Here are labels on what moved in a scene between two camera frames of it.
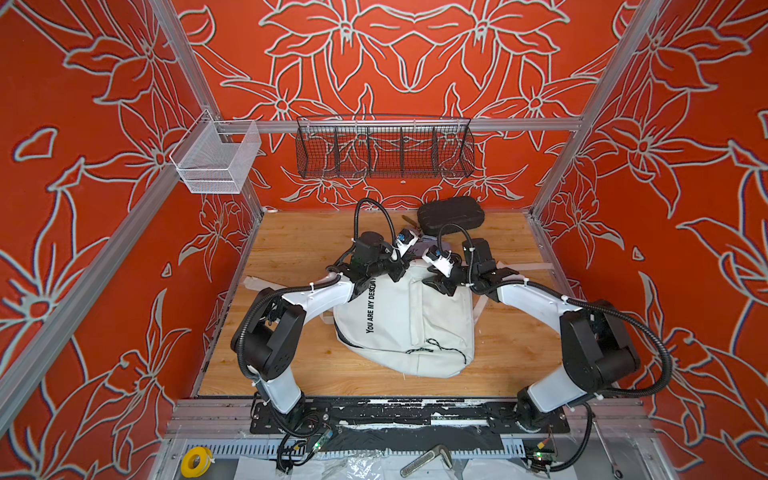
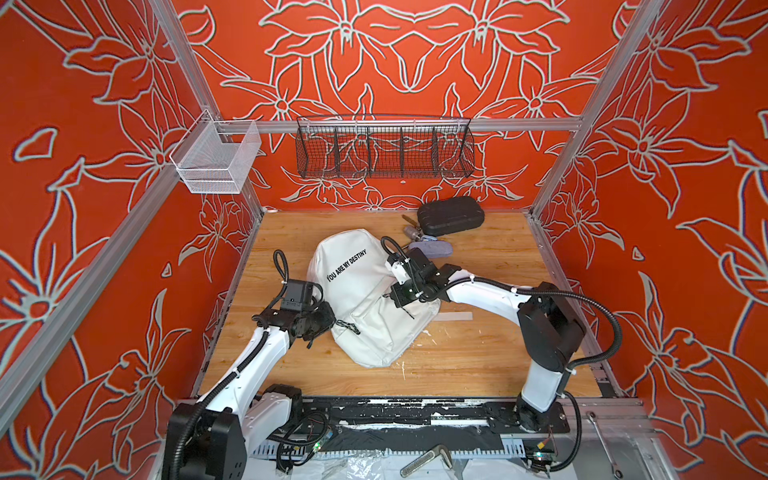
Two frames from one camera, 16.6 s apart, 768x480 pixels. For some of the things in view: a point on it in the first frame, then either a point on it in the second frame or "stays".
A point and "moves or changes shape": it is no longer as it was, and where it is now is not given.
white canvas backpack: [405, 320] moves or changes shape
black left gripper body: [383, 265] → [317, 318]
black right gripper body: [466, 276] → [408, 291]
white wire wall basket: [216, 156] stays
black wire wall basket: [387, 147] stays
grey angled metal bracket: [436, 450] stays
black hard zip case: [432, 216] stays
